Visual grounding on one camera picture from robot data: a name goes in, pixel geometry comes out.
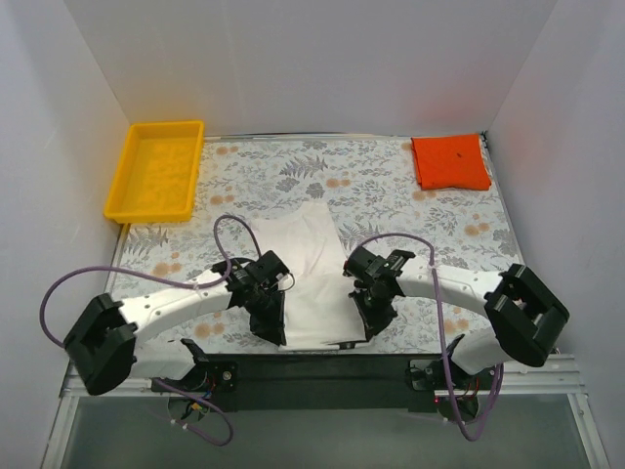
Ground white t-shirt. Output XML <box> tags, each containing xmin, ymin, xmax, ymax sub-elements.
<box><xmin>252</xmin><ymin>201</ymin><xmax>366</xmax><ymax>352</ymax></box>

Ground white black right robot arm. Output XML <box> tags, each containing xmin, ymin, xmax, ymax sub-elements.
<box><xmin>344</xmin><ymin>247</ymin><xmax>570</xmax><ymax>389</ymax></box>

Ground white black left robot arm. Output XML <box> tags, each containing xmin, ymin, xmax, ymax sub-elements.
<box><xmin>63</xmin><ymin>251</ymin><xmax>291</xmax><ymax>396</ymax></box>

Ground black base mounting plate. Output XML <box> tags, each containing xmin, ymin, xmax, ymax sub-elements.
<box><xmin>150</xmin><ymin>352</ymin><xmax>500</xmax><ymax>422</ymax></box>

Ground floral patterned table mat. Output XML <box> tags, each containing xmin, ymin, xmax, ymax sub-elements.
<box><xmin>96</xmin><ymin>138</ymin><xmax>546</xmax><ymax>356</ymax></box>

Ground yellow plastic tray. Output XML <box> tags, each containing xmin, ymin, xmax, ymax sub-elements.
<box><xmin>104</xmin><ymin>120</ymin><xmax>204</xmax><ymax>225</ymax></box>

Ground folded orange t-shirt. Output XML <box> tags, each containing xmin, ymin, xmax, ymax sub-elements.
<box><xmin>411</xmin><ymin>134</ymin><xmax>491</xmax><ymax>191</ymax></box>

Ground aluminium frame rail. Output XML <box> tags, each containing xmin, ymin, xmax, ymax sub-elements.
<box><xmin>43</xmin><ymin>355</ymin><xmax>608</xmax><ymax>468</ymax></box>

